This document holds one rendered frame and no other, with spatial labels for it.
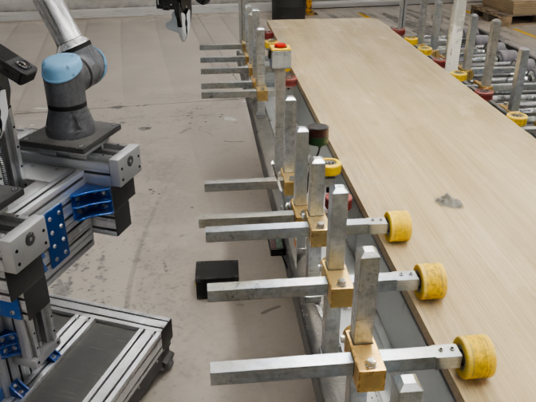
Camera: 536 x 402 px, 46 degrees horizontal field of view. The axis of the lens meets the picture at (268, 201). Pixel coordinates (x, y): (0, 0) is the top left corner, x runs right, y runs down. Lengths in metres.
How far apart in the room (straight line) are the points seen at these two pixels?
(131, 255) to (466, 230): 2.02
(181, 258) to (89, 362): 1.06
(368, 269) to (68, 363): 1.51
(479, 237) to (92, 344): 1.45
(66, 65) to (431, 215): 1.13
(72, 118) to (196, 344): 1.17
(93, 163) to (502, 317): 1.22
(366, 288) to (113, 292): 2.08
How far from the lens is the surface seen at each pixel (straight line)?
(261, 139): 2.82
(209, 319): 2.84
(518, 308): 1.50
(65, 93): 1.96
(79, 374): 2.35
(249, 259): 3.23
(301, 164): 1.82
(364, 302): 1.15
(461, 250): 1.67
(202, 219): 1.83
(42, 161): 2.08
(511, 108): 2.98
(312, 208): 1.60
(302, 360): 1.17
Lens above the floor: 1.74
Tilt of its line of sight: 27 degrees down
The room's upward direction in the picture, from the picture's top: straight up
